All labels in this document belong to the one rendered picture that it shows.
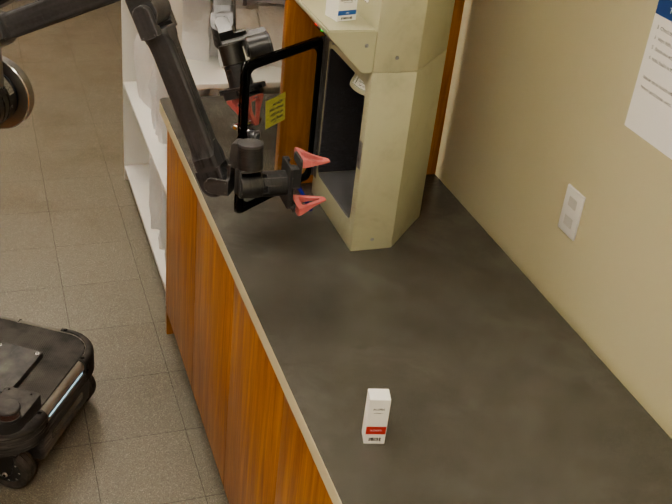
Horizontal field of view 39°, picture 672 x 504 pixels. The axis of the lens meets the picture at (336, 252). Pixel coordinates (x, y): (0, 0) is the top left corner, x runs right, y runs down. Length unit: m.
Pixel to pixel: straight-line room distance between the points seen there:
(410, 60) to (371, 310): 0.57
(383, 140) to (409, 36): 0.25
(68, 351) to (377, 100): 1.44
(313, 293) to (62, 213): 2.36
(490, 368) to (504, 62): 0.84
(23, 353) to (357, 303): 1.31
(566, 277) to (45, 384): 1.60
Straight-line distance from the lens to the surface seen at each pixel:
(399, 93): 2.22
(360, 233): 2.36
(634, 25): 2.08
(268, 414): 2.25
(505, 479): 1.82
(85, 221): 4.34
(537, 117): 2.38
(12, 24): 2.18
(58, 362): 3.13
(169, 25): 2.05
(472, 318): 2.21
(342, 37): 2.12
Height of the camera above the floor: 2.17
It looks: 31 degrees down
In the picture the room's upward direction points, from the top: 7 degrees clockwise
